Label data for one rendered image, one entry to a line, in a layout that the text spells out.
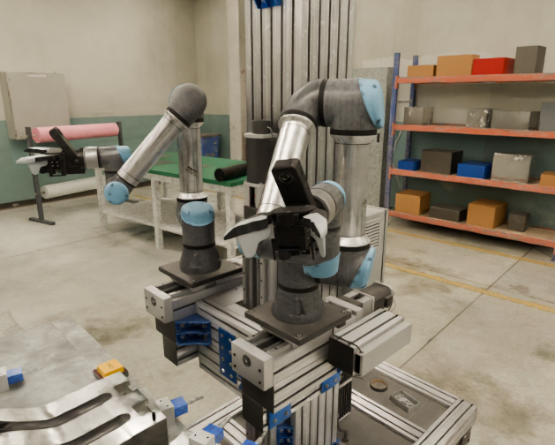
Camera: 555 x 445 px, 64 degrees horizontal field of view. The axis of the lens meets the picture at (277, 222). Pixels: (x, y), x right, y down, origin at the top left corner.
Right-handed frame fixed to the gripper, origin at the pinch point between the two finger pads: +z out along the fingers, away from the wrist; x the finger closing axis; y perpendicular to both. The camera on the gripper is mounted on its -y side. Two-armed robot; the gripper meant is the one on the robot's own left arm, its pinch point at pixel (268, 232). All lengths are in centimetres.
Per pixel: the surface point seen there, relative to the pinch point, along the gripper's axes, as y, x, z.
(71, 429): 49, 62, -9
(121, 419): 51, 52, -16
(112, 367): 52, 75, -38
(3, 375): 47, 100, -22
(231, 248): 98, 170, -300
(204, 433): 54, 32, -19
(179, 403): 56, 46, -31
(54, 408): 48, 71, -14
